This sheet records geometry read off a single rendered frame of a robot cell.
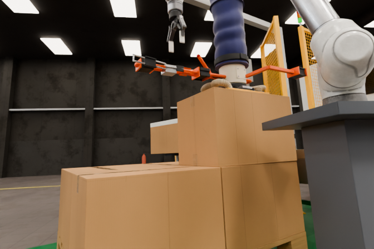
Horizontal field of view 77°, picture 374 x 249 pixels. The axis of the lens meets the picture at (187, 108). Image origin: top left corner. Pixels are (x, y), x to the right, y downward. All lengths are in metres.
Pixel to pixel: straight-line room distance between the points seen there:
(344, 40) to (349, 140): 0.34
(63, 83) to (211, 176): 9.90
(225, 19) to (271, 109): 0.64
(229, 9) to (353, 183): 1.20
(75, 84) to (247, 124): 9.64
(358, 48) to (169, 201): 0.85
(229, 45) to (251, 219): 1.00
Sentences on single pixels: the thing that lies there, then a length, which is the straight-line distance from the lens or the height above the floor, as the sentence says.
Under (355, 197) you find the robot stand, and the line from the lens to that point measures 1.01.
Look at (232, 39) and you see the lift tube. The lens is 1.59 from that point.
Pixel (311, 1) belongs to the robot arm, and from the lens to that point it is 1.05.
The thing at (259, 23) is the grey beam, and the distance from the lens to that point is 5.26.
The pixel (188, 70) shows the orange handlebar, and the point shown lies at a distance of 1.37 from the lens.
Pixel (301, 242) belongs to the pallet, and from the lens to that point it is 1.66.
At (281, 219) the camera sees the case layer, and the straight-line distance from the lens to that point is 1.51.
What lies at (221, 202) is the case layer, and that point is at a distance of 1.19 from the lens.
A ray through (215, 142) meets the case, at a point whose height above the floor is 0.66.
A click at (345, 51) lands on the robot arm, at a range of 0.90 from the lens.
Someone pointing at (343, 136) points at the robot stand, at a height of 0.65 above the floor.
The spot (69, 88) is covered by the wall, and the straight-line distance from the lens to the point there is 10.62.
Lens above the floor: 0.62
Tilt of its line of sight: 10 degrees up
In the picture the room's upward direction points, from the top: 2 degrees counter-clockwise
